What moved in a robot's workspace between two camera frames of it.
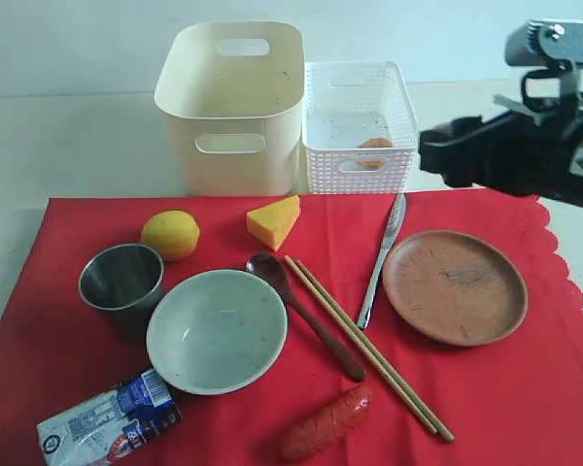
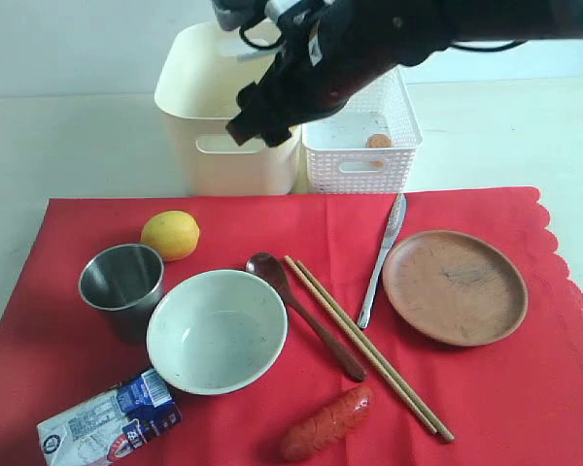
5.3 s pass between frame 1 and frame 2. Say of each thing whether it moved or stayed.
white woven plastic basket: stayed
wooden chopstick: stayed
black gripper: moved
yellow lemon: stayed
